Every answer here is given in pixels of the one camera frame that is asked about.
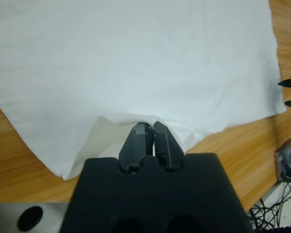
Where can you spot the white t-shirt with small print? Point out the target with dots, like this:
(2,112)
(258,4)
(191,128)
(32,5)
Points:
(135,60)

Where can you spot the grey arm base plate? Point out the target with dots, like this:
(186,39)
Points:
(280,160)

